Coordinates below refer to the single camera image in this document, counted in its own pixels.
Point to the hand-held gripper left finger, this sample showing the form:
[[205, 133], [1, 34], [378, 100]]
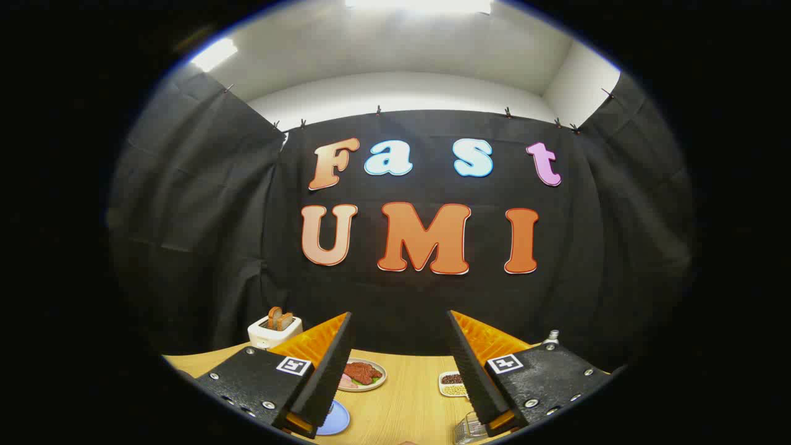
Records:
[[330, 364]]

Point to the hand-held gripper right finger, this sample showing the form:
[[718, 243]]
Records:
[[473, 364]]

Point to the pale pink ham slice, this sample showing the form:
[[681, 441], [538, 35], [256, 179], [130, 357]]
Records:
[[346, 383]]

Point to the dark red beans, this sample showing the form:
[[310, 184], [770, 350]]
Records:
[[451, 378]]

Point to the yellow beans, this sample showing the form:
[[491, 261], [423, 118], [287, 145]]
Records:
[[454, 390]]

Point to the brown steak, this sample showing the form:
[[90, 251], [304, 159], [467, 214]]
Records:
[[361, 372]]

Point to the white divided dish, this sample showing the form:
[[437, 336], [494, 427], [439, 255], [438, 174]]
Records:
[[446, 383]]

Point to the grey food plate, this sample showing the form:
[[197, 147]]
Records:
[[378, 382]]

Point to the blue plate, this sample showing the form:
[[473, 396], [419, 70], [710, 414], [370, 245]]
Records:
[[337, 420]]

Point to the brown toast slice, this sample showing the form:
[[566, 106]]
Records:
[[285, 321], [274, 316]]

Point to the white toaster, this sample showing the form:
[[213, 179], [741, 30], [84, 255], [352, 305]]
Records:
[[272, 339]]

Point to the green bottle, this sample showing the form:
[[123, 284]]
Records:
[[551, 337]]

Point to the small ceiling light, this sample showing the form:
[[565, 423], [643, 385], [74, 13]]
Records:
[[213, 54]]

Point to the wide ceiling light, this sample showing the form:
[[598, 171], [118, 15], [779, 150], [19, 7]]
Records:
[[420, 5]]

